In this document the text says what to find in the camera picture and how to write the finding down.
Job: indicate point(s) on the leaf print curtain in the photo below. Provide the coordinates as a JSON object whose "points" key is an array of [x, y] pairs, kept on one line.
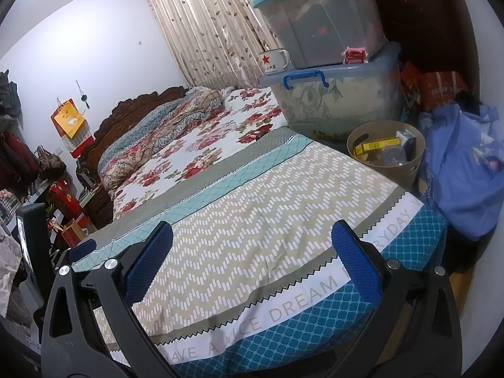
{"points": [[204, 19]]}

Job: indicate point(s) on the yellow paper bag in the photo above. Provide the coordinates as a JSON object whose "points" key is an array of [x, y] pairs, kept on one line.
{"points": [[69, 120]]}

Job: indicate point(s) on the blue lid storage box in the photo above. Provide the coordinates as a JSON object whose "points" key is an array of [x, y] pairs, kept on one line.
{"points": [[334, 102]]}

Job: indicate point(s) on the red hanging clothes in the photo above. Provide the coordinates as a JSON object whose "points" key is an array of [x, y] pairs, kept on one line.
{"points": [[15, 157]]}

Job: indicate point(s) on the red gift bag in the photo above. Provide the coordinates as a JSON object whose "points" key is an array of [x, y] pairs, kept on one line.
{"points": [[73, 232], [63, 199]]}

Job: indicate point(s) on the floral bedsheet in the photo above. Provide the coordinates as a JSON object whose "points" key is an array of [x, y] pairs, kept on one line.
{"points": [[220, 138]]}

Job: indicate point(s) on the white and blue box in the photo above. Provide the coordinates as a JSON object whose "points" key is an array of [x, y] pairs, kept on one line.
{"points": [[407, 141]]}

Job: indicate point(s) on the teal lid storage box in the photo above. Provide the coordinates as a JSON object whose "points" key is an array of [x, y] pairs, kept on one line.
{"points": [[327, 19]]}

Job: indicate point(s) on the zigzag patterned blanket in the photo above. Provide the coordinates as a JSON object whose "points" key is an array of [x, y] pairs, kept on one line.
{"points": [[256, 212]]}

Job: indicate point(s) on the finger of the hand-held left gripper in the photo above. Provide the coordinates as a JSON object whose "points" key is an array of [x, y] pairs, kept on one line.
{"points": [[84, 250]]}

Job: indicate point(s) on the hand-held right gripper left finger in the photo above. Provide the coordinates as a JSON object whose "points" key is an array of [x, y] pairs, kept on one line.
{"points": [[145, 260]]}

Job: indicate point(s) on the dark hanging clothes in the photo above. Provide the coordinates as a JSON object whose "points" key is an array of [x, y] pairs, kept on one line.
{"points": [[10, 94]]}

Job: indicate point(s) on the small red pack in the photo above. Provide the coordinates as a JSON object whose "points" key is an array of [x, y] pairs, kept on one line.
{"points": [[354, 55]]}

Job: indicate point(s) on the blue cloth bag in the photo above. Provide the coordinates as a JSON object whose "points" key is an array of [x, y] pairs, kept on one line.
{"points": [[460, 173]]}

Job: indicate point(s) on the white enamel mug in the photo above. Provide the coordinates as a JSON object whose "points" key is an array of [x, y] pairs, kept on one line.
{"points": [[271, 63]]}

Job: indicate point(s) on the folded floral quilt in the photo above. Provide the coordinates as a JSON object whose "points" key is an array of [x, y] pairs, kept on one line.
{"points": [[157, 126]]}

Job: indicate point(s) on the white plastic bag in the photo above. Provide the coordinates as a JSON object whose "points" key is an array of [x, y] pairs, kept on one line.
{"points": [[8, 260]]}

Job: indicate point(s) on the pink and yellow box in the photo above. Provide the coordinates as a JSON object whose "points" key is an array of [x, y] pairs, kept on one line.
{"points": [[378, 145]]}

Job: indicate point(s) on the carved wooden headboard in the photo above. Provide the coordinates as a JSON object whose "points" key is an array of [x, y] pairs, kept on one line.
{"points": [[118, 114]]}

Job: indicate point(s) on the dark brown wardrobe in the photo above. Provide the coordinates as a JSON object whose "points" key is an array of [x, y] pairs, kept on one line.
{"points": [[425, 15]]}

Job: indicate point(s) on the hanging wall ornament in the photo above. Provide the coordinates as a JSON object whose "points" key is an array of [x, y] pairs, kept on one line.
{"points": [[83, 97]]}

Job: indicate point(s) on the red gift box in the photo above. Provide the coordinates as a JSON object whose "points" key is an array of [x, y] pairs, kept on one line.
{"points": [[409, 80], [441, 86]]}

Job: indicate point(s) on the brown handbag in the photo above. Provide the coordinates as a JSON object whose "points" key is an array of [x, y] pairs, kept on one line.
{"points": [[49, 161]]}

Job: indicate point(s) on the beige wastebasket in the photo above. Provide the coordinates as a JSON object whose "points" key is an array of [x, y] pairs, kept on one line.
{"points": [[393, 177]]}

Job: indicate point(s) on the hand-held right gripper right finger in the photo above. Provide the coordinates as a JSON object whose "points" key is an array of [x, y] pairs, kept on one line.
{"points": [[354, 260]]}

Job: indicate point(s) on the wooden nightstand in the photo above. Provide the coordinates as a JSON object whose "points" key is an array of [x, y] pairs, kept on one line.
{"points": [[96, 208]]}

